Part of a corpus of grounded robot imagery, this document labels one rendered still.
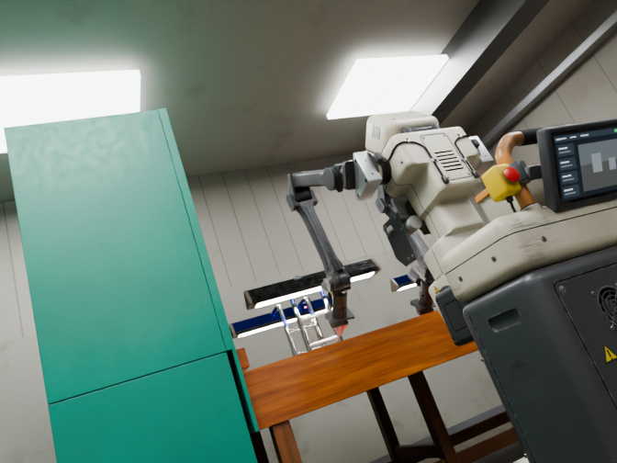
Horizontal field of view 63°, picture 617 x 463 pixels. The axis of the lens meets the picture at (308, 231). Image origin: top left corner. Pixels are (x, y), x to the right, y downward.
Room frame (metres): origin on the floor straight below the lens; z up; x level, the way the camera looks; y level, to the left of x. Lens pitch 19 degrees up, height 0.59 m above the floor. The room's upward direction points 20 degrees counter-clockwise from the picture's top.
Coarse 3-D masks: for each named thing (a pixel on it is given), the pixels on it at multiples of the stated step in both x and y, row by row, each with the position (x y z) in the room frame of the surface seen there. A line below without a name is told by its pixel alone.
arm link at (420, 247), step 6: (378, 198) 2.00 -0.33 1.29; (378, 204) 2.01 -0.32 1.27; (384, 204) 1.98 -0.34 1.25; (390, 204) 1.99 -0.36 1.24; (384, 210) 1.99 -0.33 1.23; (390, 210) 1.99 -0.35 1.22; (390, 216) 2.00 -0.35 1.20; (414, 234) 1.93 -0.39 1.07; (414, 240) 1.92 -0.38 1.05; (420, 240) 1.93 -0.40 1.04; (414, 246) 1.93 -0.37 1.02; (420, 246) 1.91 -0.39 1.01; (426, 246) 1.92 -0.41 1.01; (420, 252) 1.90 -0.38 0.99; (426, 252) 1.90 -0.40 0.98; (420, 258) 1.91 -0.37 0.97; (420, 264) 1.91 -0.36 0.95; (420, 270) 1.92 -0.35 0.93
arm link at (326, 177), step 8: (328, 168) 1.47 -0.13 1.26; (288, 176) 1.78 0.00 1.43; (296, 176) 1.75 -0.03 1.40; (304, 176) 1.70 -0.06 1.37; (312, 176) 1.65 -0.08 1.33; (320, 176) 1.53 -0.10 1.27; (328, 176) 1.49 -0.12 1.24; (336, 176) 1.47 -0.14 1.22; (288, 184) 1.81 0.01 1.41; (296, 184) 1.77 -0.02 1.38; (304, 184) 1.73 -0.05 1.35; (312, 184) 1.67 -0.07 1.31; (320, 184) 1.62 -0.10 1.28; (328, 184) 1.51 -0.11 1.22; (336, 184) 1.48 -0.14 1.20; (288, 192) 1.84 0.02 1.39; (296, 192) 1.82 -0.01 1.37; (304, 192) 1.83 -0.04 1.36; (296, 200) 1.82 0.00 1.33; (304, 200) 1.84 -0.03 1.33
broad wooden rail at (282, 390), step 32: (416, 320) 1.90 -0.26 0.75; (320, 352) 1.75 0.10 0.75; (352, 352) 1.79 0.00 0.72; (384, 352) 1.83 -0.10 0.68; (416, 352) 1.88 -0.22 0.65; (448, 352) 1.92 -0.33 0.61; (256, 384) 1.66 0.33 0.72; (288, 384) 1.70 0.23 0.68; (320, 384) 1.73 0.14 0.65; (352, 384) 1.77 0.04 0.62; (384, 384) 1.82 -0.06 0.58; (256, 416) 1.65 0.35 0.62; (288, 416) 1.68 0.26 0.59
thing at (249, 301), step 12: (360, 264) 2.19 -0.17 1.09; (372, 264) 2.21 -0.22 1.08; (312, 276) 2.11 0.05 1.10; (324, 276) 2.12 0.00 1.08; (264, 288) 2.03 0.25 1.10; (276, 288) 2.03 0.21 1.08; (288, 288) 2.04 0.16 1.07; (300, 288) 2.06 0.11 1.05; (252, 300) 1.98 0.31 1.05; (264, 300) 2.00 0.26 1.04
